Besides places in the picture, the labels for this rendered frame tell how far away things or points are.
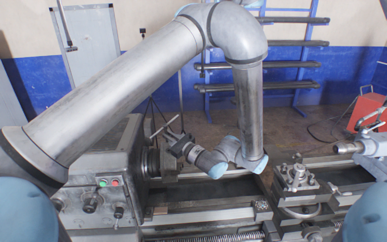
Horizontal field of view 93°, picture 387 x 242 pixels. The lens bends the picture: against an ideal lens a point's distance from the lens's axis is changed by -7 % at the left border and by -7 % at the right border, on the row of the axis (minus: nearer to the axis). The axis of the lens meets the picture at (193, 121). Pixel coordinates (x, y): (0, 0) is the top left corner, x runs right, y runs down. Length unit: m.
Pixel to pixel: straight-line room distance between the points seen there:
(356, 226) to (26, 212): 0.35
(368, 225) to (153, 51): 0.45
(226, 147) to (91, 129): 0.64
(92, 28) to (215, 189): 3.52
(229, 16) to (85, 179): 0.91
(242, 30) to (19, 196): 0.50
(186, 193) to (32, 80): 4.20
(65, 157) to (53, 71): 4.38
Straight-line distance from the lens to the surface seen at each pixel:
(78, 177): 1.07
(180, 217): 1.29
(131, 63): 0.45
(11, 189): 0.31
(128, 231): 1.30
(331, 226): 1.41
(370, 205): 0.29
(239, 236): 1.37
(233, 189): 1.61
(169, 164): 1.14
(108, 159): 1.00
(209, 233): 1.45
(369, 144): 1.73
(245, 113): 0.65
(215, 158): 0.87
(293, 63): 4.31
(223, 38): 0.53
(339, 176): 2.02
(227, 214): 1.31
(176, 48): 0.49
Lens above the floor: 1.89
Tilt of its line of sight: 28 degrees down
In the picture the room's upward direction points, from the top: 1 degrees counter-clockwise
